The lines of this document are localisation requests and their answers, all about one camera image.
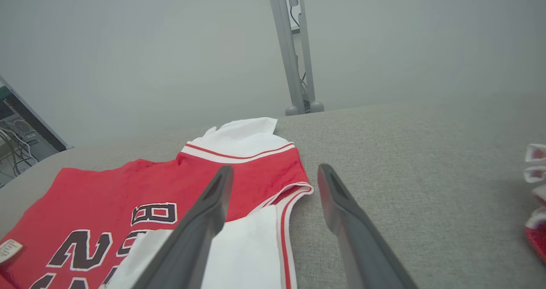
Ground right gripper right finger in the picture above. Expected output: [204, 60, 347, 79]
[317, 164, 419, 289]

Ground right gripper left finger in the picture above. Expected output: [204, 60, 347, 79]
[132, 165, 234, 289]

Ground red white basketball jersey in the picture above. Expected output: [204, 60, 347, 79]
[0, 117, 314, 289]

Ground folded red white garment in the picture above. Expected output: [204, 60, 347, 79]
[524, 143, 546, 264]

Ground open grey computer cabinet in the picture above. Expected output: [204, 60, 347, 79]
[0, 76, 74, 189]

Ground grey metal partition post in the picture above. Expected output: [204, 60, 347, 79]
[267, 0, 325, 116]

